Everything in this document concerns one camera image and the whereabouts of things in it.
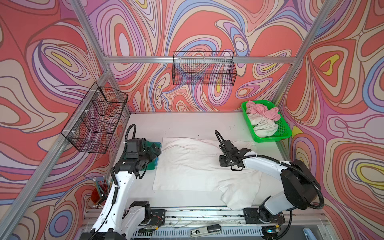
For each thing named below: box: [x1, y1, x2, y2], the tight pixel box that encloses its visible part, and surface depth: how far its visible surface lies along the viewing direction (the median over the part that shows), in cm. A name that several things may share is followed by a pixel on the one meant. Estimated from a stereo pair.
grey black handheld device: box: [190, 224, 222, 238], surface depth 68 cm
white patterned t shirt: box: [247, 113, 279, 138], surface depth 107 cm
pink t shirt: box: [246, 100, 281, 120], surface depth 113 cm
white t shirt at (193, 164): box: [152, 137, 262, 210], surface depth 88 cm
